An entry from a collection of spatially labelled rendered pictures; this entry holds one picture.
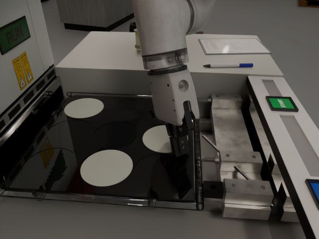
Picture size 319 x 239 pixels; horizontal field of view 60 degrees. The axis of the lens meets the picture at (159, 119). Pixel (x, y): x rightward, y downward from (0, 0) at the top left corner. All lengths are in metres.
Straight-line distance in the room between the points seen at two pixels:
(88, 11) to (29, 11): 3.86
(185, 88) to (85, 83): 0.40
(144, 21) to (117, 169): 0.27
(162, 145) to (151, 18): 0.26
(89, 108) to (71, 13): 4.08
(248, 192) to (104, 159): 0.28
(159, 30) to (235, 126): 0.34
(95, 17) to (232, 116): 3.95
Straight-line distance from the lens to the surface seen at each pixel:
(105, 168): 0.55
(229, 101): 0.76
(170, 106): 0.50
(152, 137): 0.61
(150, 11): 0.48
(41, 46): 0.78
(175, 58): 0.49
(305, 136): 0.59
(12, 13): 0.68
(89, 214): 0.59
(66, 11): 4.82
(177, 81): 0.48
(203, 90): 0.79
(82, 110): 0.73
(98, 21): 4.53
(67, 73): 0.83
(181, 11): 0.51
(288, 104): 0.67
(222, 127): 0.70
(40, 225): 0.60
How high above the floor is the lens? 1.27
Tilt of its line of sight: 34 degrees down
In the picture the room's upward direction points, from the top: straight up
